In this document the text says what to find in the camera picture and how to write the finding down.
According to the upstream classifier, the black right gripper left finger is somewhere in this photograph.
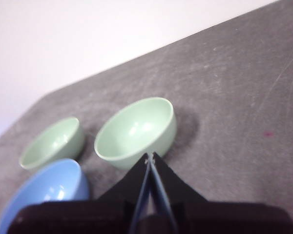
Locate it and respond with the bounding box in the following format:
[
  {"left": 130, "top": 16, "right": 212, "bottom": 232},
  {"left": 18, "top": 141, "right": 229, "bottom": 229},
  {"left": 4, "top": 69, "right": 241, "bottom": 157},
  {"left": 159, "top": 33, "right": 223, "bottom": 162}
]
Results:
[{"left": 97, "top": 153, "right": 152, "bottom": 203}]

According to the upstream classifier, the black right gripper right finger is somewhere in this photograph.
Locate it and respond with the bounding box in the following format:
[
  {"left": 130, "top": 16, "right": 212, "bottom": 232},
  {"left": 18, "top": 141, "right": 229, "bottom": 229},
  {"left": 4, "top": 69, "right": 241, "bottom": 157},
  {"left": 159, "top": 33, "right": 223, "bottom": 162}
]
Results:
[{"left": 151, "top": 151, "right": 209, "bottom": 203}]

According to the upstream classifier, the pale green bowl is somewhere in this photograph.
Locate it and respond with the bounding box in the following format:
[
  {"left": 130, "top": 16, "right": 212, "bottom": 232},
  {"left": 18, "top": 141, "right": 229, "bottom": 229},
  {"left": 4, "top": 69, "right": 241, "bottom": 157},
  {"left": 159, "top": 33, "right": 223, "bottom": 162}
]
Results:
[
  {"left": 19, "top": 116, "right": 85, "bottom": 171},
  {"left": 94, "top": 97, "right": 178, "bottom": 171}
]

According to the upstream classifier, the blue ribbed bowl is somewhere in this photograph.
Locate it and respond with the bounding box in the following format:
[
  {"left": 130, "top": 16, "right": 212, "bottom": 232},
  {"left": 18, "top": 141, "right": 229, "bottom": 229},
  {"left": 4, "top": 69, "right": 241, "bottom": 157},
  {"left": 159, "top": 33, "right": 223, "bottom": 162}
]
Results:
[{"left": 0, "top": 158, "right": 91, "bottom": 234}]

